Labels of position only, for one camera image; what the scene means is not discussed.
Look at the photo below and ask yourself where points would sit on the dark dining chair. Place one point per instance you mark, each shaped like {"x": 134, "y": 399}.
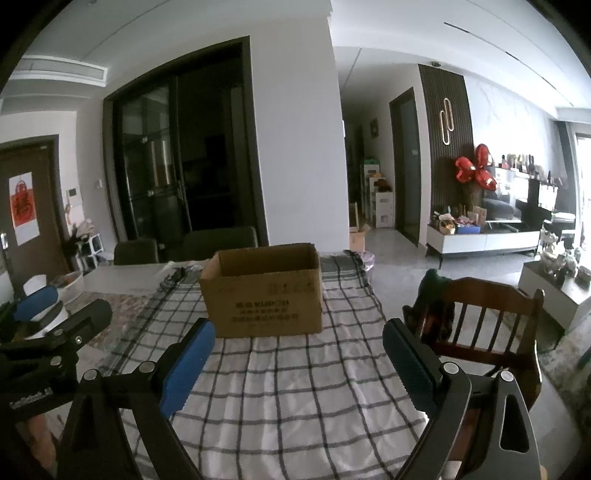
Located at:
{"x": 136, "y": 251}
{"x": 217, "y": 242}

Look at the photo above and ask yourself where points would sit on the dark glass sliding door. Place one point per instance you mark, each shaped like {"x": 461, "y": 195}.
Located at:
{"x": 194, "y": 152}

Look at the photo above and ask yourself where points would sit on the brown cardboard box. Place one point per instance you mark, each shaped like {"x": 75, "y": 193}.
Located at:
{"x": 263, "y": 300}

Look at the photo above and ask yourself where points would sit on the television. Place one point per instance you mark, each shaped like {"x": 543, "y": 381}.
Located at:
{"x": 501, "y": 205}

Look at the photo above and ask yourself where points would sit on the dark room door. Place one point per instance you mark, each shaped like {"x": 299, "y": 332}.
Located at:
{"x": 406, "y": 170}

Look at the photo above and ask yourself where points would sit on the dark crumpled item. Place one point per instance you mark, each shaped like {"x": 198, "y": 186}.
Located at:
{"x": 173, "y": 278}

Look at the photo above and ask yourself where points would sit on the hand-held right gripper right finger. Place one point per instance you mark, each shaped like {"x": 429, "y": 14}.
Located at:
{"x": 411, "y": 369}

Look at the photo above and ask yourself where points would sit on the brown entrance door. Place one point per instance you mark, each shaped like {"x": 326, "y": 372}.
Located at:
{"x": 46, "y": 221}

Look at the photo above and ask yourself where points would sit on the wall intercom panel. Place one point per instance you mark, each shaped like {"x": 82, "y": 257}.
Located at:
{"x": 72, "y": 196}

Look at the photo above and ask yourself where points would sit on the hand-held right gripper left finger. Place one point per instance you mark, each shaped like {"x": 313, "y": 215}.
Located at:
{"x": 184, "y": 371}

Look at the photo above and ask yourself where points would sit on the ceiling air vent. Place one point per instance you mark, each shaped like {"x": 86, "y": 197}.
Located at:
{"x": 64, "y": 70}

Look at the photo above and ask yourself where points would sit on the pile of gift boxes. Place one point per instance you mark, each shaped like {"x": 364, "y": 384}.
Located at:
{"x": 455, "y": 224}

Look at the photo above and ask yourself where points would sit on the group of table ornaments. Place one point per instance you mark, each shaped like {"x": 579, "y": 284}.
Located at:
{"x": 561, "y": 258}

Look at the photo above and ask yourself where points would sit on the white shelf unit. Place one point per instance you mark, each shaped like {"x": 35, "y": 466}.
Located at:
{"x": 383, "y": 207}

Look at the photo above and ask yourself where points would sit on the plush toy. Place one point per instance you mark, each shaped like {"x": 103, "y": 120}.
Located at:
{"x": 84, "y": 229}

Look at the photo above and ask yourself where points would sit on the red foil balloon bunch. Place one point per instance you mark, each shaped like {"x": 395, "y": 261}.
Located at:
{"x": 475, "y": 170}

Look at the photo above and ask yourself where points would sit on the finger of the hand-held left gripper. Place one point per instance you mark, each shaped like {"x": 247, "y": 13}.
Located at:
{"x": 83, "y": 323}
{"x": 37, "y": 302}

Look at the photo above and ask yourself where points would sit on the brown wooden chair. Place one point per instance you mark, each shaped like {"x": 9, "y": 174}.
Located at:
{"x": 489, "y": 323}

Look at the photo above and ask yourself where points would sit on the white bowl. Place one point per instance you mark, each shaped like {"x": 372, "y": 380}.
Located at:
{"x": 73, "y": 288}

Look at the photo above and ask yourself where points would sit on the bin with plastic bag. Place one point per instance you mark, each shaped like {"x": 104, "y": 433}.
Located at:
{"x": 368, "y": 262}

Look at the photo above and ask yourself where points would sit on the floral table mat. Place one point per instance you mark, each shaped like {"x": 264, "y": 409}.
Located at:
{"x": 131, "y": 307}

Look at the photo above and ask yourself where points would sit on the row of shelf ornaments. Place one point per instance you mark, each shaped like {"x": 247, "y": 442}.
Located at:
{"x": 526, "y": 164}

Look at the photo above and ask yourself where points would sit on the coffee table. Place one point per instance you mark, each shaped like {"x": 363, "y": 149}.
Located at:
{"x": 549, "y": 295}

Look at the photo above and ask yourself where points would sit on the checked tablecloth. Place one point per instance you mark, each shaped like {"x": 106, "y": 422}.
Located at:
{"x": 295, "y": 397}

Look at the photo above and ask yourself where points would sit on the white television cabinet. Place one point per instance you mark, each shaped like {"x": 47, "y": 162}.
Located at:
{"x": 480, "y": 242}

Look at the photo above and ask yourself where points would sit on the white cube shelf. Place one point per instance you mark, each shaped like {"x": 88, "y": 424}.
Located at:
{"x": 87, "y": 254}

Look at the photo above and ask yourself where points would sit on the red and white door poster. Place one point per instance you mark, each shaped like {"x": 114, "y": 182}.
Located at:
{"x": 24, "y": 207}

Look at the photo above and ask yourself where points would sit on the looped wall lamp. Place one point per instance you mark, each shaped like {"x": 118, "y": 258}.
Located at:
{"x": 445, "y": 122}

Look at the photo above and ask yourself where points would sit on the dark cloth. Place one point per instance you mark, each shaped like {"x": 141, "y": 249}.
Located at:
{"x": 431, "y": 295}

